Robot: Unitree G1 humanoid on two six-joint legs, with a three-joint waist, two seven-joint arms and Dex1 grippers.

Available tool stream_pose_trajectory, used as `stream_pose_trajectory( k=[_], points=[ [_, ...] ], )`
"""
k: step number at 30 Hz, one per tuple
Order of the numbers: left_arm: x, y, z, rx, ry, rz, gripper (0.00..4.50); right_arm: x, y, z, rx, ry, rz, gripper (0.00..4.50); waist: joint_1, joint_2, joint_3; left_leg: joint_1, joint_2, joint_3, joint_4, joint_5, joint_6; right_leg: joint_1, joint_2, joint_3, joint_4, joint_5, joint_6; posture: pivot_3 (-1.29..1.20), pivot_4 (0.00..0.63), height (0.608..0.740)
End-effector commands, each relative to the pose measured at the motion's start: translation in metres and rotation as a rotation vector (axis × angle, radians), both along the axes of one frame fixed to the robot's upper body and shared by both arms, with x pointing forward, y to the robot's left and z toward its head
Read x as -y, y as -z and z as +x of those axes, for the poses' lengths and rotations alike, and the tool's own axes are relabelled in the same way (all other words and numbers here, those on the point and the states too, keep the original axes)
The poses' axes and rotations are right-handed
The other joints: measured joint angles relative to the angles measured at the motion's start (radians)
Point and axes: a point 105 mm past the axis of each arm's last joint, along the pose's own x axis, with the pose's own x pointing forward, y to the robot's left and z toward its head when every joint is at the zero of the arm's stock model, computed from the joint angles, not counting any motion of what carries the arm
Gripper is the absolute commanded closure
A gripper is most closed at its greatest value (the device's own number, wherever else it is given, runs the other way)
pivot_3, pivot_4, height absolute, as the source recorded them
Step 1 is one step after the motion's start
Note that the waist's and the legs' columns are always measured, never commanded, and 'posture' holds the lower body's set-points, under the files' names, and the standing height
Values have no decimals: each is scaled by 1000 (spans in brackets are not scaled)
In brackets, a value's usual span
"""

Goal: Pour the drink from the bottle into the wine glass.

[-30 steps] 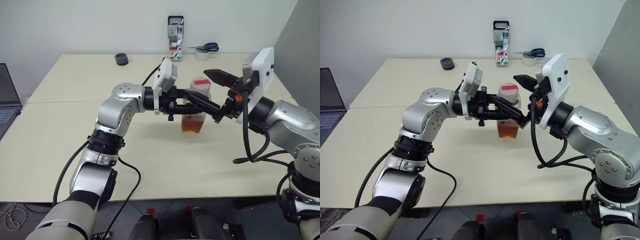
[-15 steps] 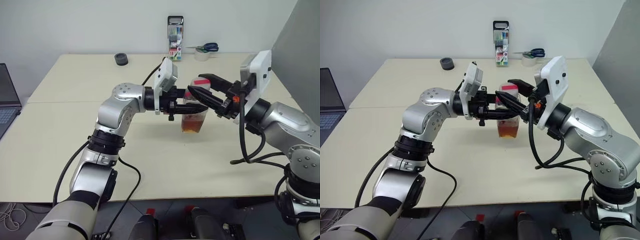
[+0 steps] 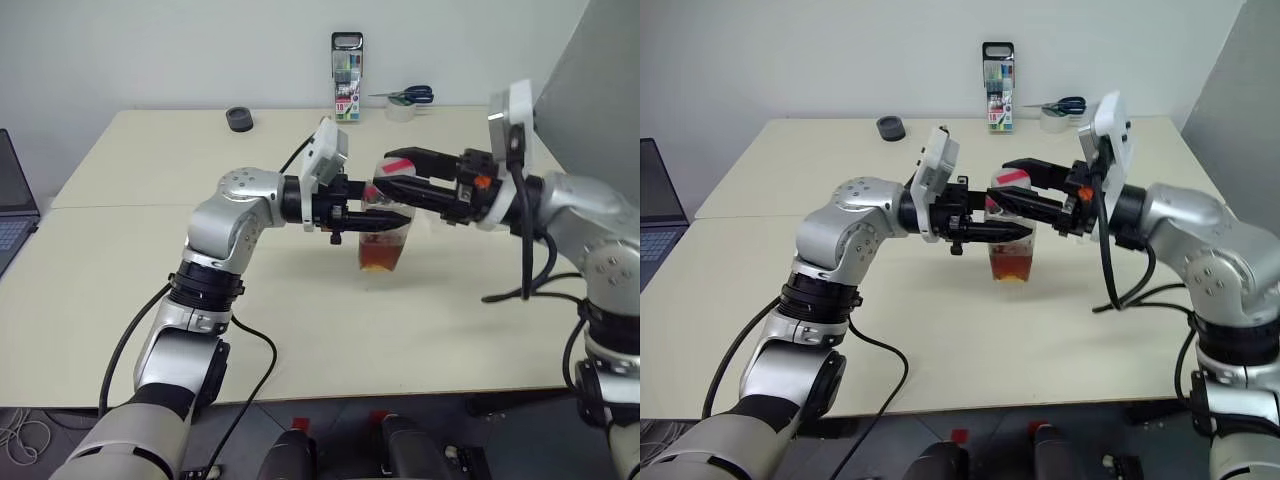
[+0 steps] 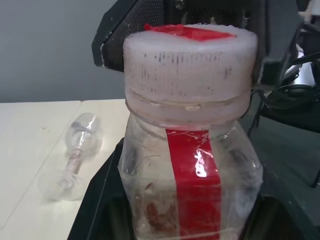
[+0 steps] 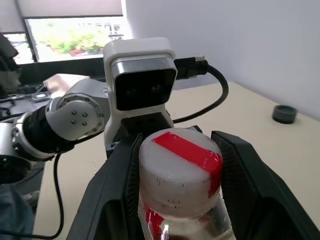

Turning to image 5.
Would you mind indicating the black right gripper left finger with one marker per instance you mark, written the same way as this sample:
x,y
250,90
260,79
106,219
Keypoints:
x,y
107,200

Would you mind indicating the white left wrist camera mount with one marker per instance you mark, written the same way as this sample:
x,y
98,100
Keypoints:
x,y
140,50

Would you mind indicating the grey roller blind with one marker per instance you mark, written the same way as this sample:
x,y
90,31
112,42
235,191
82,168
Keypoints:
x,y
70,7

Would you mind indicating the window with dark frame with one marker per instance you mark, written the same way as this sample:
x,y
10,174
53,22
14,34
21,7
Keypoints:
x,y
75,37

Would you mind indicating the person in dark clothing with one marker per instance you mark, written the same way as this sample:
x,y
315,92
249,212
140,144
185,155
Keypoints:
x,y
6,65

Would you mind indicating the brown cardboard box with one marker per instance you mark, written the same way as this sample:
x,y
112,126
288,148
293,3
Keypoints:
x,y
60,82

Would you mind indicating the dark grey round cap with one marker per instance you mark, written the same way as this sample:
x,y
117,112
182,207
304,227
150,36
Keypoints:
x,y
285,115

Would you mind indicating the black desk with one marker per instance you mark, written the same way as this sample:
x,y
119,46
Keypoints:
x,y
30,75

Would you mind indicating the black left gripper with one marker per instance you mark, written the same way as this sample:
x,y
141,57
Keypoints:
x,y
147,122

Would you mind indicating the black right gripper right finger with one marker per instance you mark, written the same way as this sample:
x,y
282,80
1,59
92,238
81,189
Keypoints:
x,y
262,200

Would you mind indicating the dark blue fabric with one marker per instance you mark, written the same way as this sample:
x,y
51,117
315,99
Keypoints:
x,y
12,217

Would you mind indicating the white bottle cap red tape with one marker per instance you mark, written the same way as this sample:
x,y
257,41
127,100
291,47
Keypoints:
x,y
175,170

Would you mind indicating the clear plastic bottle red label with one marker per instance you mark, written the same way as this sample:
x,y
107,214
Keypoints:
x,y
200,225

